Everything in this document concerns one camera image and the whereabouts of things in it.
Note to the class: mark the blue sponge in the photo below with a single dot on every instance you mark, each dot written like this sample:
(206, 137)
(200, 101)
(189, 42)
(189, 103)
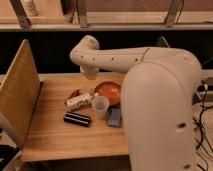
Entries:
(115, 117)

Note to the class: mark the wooden side board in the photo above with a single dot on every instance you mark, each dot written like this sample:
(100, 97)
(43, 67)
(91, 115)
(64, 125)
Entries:
(19, 91)

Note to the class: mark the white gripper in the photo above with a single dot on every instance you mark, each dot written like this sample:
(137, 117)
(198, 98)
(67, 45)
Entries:
(89, 72)

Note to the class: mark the wooden shelf rail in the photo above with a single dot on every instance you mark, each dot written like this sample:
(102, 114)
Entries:
(108, 15)

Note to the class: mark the orange plate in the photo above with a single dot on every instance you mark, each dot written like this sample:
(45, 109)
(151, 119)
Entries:
(110, 90)

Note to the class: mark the clear plastic cup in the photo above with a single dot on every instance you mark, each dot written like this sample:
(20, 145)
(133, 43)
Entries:
(100, 105)

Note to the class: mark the white bottle on shelf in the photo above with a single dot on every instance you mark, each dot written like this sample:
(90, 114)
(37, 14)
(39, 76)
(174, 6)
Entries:
(30, 7)

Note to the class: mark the black rectangular box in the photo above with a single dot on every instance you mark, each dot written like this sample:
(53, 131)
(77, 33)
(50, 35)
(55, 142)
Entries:
(77, 119)

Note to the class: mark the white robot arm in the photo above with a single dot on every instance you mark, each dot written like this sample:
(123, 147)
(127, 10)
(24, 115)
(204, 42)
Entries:
(156, 100)

